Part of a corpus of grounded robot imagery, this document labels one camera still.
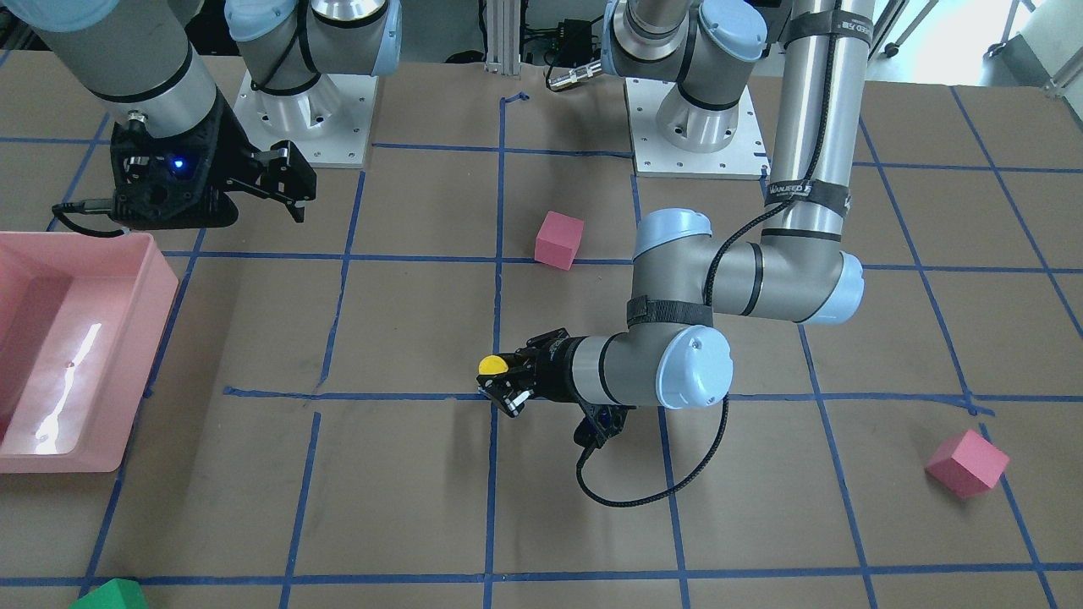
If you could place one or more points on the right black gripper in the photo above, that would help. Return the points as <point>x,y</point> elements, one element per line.
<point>230,157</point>

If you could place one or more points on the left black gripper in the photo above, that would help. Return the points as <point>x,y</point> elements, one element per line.
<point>555,367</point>

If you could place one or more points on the yellow push button switch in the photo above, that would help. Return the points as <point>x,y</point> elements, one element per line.
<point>493,365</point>

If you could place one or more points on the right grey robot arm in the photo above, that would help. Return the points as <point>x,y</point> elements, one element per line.
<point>135,57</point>

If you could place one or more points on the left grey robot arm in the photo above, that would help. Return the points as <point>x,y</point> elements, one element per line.
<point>671,354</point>

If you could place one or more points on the pink cube centre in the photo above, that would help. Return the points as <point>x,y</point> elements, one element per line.
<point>558,240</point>

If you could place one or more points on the pink cube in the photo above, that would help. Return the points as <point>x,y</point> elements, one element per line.
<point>558,240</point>
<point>968,464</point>

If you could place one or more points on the pink plastic bin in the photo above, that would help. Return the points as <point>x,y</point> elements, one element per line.
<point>81,322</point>

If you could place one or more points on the green cube near bin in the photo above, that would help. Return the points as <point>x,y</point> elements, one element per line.
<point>114,594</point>

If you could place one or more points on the pink cube far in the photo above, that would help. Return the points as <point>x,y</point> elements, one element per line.
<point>968,464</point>

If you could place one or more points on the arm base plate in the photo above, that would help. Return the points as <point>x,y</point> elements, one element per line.
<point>674,139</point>
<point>329,123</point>

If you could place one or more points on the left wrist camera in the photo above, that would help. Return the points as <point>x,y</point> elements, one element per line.
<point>601,422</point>

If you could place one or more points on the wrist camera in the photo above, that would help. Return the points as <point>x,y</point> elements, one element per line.
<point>169,191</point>
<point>601,422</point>

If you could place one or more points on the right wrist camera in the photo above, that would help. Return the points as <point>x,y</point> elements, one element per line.
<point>169,191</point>

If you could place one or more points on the aluminium frame post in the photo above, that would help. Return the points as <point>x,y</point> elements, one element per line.
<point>503,37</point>

